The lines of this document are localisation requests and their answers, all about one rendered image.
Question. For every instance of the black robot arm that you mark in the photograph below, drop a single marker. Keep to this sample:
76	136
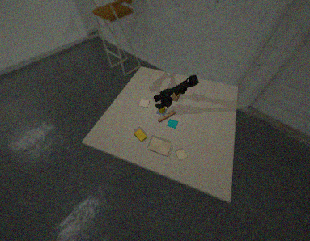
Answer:
181	88

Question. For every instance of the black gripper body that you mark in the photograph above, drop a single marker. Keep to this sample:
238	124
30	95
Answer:
159	106

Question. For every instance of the yellow cup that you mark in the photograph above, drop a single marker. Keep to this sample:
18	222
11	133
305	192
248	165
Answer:
162	110

